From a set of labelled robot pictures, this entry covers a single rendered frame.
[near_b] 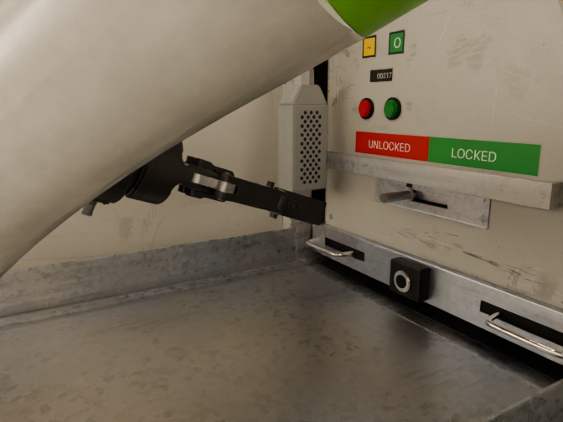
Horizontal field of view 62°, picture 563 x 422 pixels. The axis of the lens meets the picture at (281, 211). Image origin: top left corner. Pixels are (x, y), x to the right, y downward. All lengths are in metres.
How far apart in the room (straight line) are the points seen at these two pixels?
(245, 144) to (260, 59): 0.78
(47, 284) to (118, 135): 0.60
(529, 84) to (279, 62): 0.47
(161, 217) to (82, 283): 0.25
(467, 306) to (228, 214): 0.50
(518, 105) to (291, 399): 0.42
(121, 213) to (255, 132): 0.31
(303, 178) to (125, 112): 0.62
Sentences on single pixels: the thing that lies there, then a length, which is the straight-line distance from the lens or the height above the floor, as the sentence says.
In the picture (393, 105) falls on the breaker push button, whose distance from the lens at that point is 0.73.
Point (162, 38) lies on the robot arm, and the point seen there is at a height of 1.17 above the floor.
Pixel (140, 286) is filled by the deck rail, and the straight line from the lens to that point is 0.81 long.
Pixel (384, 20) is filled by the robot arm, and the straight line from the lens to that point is 0.18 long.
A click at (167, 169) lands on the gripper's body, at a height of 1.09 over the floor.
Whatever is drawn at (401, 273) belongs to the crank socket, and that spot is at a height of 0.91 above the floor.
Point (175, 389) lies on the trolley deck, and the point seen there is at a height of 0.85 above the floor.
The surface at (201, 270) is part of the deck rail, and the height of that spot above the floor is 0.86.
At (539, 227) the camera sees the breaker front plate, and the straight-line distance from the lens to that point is 0.61.
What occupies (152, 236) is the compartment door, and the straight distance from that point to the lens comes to 0.98.
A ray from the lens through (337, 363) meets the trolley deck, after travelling 0.59.
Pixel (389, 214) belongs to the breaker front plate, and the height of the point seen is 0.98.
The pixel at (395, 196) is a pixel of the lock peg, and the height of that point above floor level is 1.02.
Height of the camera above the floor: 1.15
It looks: 13 degrees down
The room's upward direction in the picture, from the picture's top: straight up
